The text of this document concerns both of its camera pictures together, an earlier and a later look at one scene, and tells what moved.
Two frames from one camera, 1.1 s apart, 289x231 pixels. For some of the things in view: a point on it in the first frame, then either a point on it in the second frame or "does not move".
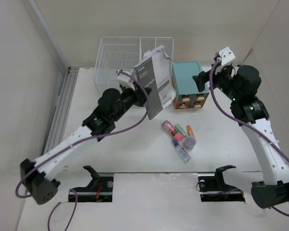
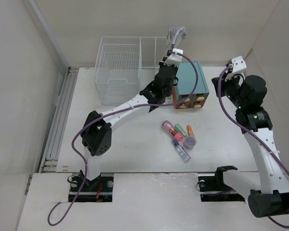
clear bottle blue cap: (183, 153) does not move
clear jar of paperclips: (189, 142) does not move
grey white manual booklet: (155, 71) → (175, 35)
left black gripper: (138, 94) → (175, 69)
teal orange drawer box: (186, 89) does not move
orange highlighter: (190, 131) does not move
